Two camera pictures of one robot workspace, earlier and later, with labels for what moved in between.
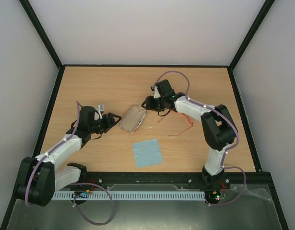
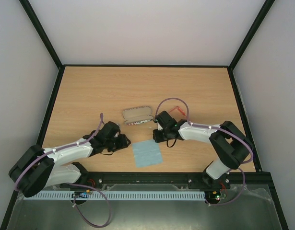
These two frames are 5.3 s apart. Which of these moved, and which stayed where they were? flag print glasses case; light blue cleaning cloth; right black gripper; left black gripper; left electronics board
Moved: left black gripper; flag print glasses case; right black gripper
Stayed: left electronics board; light blue cleaning cloth
